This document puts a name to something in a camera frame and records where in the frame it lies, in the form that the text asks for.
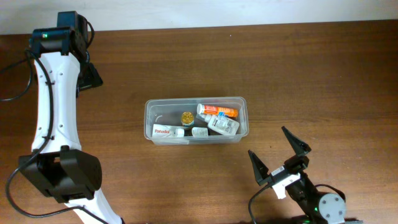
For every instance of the dark bottle white cap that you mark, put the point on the dark bottle white cap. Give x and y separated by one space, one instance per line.
193 132

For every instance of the white Panadol medicine box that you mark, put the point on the white Panadol medicine box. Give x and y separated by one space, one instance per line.
165 131

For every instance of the orange tube white cap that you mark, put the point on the orange tube white cap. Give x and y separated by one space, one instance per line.
217 110

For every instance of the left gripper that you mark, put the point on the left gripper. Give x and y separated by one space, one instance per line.
95 79

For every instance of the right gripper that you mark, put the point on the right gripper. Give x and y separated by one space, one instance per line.
300 161

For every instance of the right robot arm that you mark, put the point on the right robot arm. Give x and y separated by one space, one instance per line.
318 207

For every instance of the white spray bottle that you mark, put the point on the white spray bottle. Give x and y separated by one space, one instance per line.
220 124

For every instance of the small gold-lidded jar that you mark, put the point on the small gold-lidded jar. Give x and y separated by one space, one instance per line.
187 119

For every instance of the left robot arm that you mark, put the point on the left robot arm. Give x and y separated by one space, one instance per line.
57 166

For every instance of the clear plastic container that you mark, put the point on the clear plastic container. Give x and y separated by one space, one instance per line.
169 111

